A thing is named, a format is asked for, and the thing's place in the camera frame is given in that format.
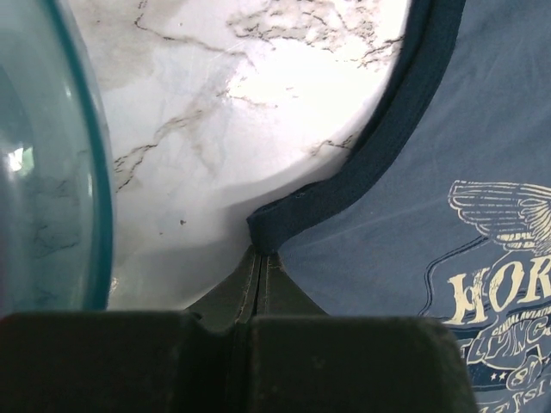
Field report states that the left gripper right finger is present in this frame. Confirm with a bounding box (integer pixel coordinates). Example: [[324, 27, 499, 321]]
[[247, 256, 477, 412]]

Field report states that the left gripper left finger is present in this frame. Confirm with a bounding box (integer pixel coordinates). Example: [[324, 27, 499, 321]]
[[1, 250, 262, 412]]

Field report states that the blue printed tank top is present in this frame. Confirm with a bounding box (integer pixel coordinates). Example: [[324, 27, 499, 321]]
[[248, 1, 550, 412]]

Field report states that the teal plastic fruit container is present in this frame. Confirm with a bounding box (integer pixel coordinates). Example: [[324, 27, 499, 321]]
[[1, 1, 115, 315]]

